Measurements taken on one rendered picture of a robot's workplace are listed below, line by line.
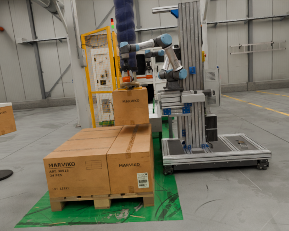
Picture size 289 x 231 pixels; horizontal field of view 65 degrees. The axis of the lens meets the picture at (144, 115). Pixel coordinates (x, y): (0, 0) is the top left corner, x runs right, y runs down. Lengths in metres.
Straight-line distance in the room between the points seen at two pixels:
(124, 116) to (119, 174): 0.74
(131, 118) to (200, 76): 1.01
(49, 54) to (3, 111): 10.07
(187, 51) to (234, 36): 9.95
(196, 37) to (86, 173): 1.99
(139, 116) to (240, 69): 10.55
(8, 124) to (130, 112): 1.72
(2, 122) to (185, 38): 2.58
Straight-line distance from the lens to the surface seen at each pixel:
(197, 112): 2.96
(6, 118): 3.51
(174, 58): 2.56
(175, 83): 2.70
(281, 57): 13.62
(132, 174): 2.16
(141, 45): 2.50
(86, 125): 4.19
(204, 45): 6.20
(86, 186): 2.29
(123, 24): 2.81
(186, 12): 3.00
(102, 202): 2.34
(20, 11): 14.34
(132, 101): 2.57
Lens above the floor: 1.22
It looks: 10 degrees down
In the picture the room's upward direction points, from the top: 5 degrees counter-clockwise
